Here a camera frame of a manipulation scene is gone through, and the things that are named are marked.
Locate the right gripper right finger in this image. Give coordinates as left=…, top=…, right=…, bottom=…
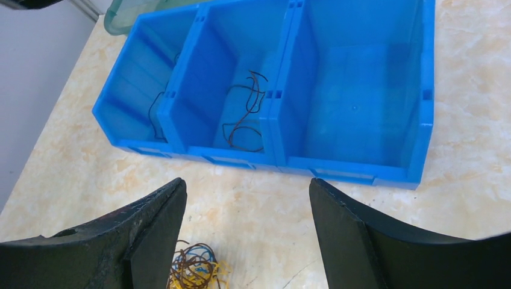
left=309, top=178, right=510, bottom=288

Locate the cable bundle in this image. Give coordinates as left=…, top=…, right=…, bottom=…
left=168, top=240, right=231, bottom=289

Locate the blue three-compartment bin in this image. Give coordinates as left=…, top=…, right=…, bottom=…
left=92, top=1, right=436, bottom=190

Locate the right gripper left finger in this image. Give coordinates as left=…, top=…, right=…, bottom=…
left=1, top=178, right=187, bottom=288

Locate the teal transparent plastic tub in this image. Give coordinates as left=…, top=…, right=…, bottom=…
left=104, top=0, right=204, bottom=36

